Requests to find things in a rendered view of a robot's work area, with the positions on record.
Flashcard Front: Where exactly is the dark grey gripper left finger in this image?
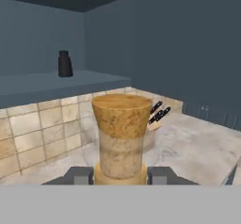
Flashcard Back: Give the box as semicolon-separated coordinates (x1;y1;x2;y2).
41;167;95;186

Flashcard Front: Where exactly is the blue-grey open cabinet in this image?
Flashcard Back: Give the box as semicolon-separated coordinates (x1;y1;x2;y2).
0;0;134;110

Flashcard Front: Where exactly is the blue-grey cabinet door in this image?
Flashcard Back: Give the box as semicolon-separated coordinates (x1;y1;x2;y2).
129;0;241;132

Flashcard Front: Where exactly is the tan cork-topped shaker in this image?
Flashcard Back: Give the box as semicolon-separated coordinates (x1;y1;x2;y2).
91;93;153;186

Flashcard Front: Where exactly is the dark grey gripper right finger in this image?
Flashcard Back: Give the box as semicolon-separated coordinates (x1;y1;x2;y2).
146;167;200;186

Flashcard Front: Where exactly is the black bottle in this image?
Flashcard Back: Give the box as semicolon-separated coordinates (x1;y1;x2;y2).
57;49;74;78

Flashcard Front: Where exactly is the wooden knife block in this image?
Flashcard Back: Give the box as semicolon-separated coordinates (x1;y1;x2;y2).
146;100;172;132

